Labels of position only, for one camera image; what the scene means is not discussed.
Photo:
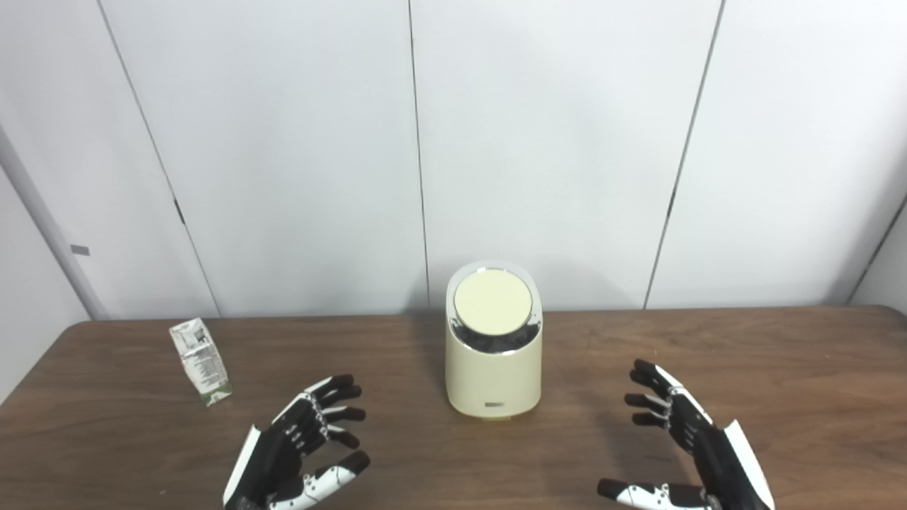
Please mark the cream-colored bin body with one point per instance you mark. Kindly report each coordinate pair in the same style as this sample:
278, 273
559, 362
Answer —
492, 379

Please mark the black wall panel hinge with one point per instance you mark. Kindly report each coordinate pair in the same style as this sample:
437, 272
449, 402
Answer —
179, 212

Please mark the white green milk carton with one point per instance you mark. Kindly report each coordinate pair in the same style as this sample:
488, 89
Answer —
202, 365

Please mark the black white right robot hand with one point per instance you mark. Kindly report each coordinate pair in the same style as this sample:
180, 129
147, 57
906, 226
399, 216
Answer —
719, 460

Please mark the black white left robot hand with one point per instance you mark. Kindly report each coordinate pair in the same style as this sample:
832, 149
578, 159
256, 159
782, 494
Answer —
273, 453

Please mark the round cream bin lid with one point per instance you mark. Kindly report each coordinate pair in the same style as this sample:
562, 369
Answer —
492, 301

